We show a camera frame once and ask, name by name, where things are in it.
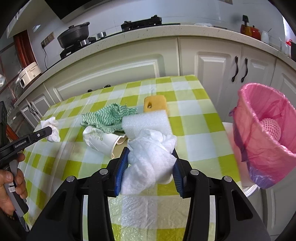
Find wall power socket left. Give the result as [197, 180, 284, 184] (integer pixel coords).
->
[41, 32, 55, 49]

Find black cooking pot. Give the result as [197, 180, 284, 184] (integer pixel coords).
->
[57, 22, 90, 49]

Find black gas stove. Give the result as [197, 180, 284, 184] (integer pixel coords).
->
[59, 14, 181, 60]

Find white ceramic jar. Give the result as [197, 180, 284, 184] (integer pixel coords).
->
[261, 31, 269, 44]

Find left hand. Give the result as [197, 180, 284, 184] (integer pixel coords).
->
[0, 152, 28, 216]

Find white stool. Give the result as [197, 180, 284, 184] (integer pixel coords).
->
[222, 122, 258, 197]

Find white plastic bag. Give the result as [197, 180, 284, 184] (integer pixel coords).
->
[194, 23, 213, 27]

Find green checkered tablecloth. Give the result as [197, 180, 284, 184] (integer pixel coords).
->
[17, 74, 242, 241]

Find white kitchen base cabinets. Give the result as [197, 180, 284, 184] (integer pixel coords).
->
[19, 36, 295, 225]

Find pink bagged trash bin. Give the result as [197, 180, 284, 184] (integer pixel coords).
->
[229, 83, 295, 189]

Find white foam sheet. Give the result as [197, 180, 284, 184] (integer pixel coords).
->
[121, 110, 173, 140]

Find green striped cloth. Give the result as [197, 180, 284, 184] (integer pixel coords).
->
[81, 103, 137, 133]

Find pink foam net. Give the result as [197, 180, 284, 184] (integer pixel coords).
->
[260, 118, 281, 141]

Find white tissue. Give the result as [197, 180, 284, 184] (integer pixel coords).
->
[120, 129, 177, 195]

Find yellow sponge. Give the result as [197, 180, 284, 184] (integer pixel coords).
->
[144, 95, 169, 114]

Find white rice cooker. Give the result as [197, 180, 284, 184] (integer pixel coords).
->
[18, 62, 41, 88]

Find dark grey inner pot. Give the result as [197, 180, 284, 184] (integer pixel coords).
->
[290, 42, 296, 62]

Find amber oil bottle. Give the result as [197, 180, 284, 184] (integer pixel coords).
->
[240, 15, 252, 37]

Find red lidded pot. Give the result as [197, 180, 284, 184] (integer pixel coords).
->
[250, 26, 261, 40]

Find crushed white paper cup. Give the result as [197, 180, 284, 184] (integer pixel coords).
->
[82, 126, 126, 158]

